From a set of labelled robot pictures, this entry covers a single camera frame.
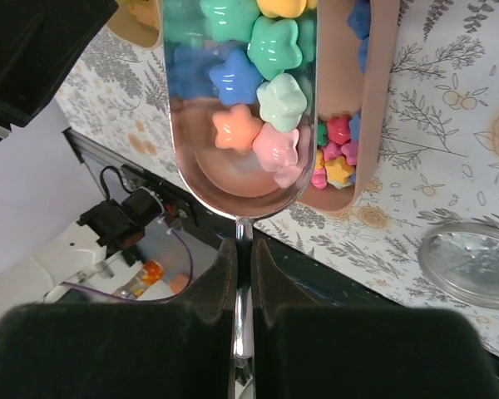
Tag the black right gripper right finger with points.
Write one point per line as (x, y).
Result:
(306, 349)

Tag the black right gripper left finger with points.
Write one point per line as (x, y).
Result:
(179, 349)

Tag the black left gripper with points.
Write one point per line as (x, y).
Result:
(40, 42)

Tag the silver metal scoop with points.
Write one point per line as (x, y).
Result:
(241, 79)

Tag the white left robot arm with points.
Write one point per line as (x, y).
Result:
(106, 229)

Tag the orange plastic bottle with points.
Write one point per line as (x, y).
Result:
(150, 273)

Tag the beige oval candy box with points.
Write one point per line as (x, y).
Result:
(138, 23)

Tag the silver jar lid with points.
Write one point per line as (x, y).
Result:
(462, 260)

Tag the floral table mat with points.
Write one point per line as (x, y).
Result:
(439, 157)

